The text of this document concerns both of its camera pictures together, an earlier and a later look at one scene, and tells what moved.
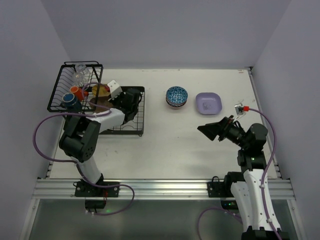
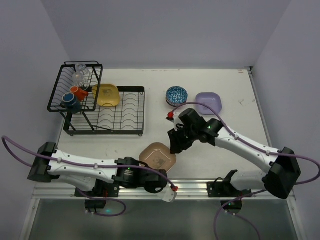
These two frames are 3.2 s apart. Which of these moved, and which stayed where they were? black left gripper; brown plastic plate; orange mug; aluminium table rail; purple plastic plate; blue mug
Moved: black left gripper; brown plastic plate
Stayed: purple plastic plate; aluminium table rail; orange mug; blue mug
